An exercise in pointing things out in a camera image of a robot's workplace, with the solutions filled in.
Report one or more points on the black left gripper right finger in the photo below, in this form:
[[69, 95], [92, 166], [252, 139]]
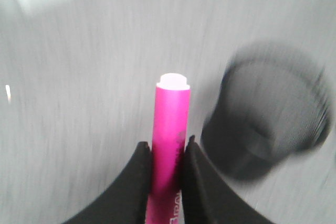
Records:
[[206, 198]]

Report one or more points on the black mesh pen cup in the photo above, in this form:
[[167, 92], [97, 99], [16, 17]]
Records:
[[274, 101]]

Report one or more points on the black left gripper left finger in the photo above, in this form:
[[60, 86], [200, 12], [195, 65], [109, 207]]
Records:
[[125, 200]]

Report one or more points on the pink marker pen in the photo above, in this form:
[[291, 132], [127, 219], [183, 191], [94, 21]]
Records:
[[172, 97]]

